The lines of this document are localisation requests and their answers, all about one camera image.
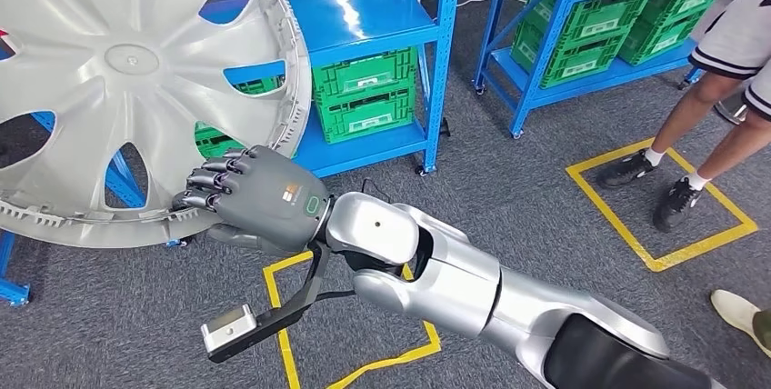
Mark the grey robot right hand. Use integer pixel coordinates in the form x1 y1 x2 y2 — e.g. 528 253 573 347
171 145 334 256

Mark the silver plastic wheel hubcap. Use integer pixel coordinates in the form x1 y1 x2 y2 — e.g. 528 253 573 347
0 0 313 250

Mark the yellow floor tape square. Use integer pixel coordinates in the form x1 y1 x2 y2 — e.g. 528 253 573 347
566 137 759 273
263 250 442 389

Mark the person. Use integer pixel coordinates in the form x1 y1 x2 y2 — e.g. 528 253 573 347
596 0 771 234
710 288 771 358

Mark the black camera cable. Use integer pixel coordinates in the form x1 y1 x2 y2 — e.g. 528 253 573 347
313 178 393 304

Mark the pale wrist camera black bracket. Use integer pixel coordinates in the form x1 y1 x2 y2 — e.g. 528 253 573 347
200 241 333 364

